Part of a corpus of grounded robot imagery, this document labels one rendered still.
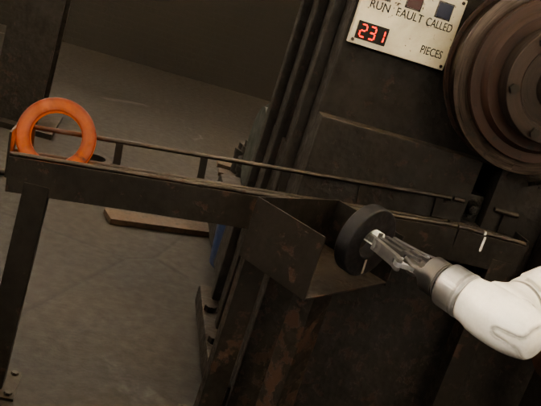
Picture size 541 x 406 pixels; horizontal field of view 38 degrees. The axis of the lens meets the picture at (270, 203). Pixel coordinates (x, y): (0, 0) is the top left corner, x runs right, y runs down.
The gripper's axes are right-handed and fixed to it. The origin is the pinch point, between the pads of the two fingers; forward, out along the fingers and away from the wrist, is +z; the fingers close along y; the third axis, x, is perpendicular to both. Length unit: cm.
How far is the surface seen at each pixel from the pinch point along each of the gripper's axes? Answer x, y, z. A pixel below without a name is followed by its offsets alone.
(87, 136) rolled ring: -8, -29, 64
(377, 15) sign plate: 40, 25, 39
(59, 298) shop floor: -77, 4, 103
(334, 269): -12.3, 2.6, 6.4
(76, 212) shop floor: -81, 49, 173
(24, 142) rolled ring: -13, -41, 70
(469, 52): 40, 34, 16
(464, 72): 35, 34, 15
